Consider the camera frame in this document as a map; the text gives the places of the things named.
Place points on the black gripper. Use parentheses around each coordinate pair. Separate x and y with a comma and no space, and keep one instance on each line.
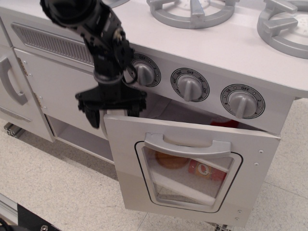
(121,95)

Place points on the white oven door with window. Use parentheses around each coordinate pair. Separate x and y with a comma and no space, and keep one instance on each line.
(227,197)

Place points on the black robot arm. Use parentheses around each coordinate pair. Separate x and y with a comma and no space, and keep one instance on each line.
(112,55)

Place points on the left grey stove knob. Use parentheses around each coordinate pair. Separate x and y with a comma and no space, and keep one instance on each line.
(148,73)

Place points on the grey stove knob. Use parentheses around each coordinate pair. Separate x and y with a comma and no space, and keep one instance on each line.
(242,101)
(148,73)
(190,85)

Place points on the white cabinet door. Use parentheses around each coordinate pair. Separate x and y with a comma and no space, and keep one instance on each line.
(56,85)

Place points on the brown toy food item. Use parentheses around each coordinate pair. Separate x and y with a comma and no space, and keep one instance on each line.
(169,161)

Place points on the middle grey stove knob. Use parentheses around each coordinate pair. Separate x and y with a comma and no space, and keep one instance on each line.
(190,85)

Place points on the white left appliance door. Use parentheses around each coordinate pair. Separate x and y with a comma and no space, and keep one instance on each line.
(29,116)

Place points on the orange toy can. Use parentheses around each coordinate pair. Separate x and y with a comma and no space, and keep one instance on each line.
(200,169)

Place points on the white toy kitchen unit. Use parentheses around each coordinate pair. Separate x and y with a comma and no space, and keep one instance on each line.
(234,82)

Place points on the red toy item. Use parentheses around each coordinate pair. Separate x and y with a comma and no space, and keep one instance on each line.
(224,122)

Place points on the silver centre stove burner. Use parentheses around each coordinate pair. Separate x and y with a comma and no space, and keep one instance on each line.
(192,14)

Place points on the silver stove burner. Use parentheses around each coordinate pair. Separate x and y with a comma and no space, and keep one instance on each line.
(192,14)
(283,25)

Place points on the right grey stove knob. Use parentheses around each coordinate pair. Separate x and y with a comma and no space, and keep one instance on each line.
(242,101)

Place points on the silver right stove burner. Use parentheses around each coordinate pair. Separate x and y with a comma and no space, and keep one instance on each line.
(283,25)

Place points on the silver cabinet door handle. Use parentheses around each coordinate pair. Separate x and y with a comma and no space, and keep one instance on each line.
(102,123)

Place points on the aluminium frame rail left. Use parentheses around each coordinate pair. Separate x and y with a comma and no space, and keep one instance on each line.
(13,130)

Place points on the aluminium frame rail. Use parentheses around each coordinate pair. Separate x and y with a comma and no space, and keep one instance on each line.
(13,130)
(222,227)

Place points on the silver left door handle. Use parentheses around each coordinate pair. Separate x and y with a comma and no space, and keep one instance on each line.
(5,67)

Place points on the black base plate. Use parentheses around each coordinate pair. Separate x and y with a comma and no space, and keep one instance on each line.
(33,222)

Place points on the aluminium frame rail right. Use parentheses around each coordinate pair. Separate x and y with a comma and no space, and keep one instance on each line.
(222,227)

